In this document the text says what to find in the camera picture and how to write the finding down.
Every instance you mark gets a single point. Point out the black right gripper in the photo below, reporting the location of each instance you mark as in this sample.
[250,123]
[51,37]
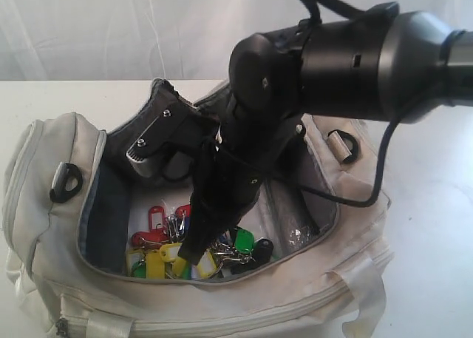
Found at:
[230,170]

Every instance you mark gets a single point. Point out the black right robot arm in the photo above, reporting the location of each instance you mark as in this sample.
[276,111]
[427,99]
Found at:
[380,65]

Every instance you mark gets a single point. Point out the green key tag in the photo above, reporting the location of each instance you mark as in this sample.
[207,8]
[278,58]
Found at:
[138,270]
[244,241]

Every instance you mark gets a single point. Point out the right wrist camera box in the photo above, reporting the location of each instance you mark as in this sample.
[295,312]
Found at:
[177,129]

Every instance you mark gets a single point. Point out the black key tag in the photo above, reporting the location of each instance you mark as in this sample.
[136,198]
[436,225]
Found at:
[240,268]
[263,251]

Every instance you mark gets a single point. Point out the white backdrop curtain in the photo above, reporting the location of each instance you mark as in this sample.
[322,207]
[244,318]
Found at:
[52,40]

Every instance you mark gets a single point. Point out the cream fabric duffel bag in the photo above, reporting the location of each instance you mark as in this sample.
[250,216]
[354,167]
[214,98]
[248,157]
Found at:
[70,203]

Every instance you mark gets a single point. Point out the red key tag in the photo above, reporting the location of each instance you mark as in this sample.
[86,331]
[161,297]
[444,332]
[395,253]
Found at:
[146,240]
[156,217]

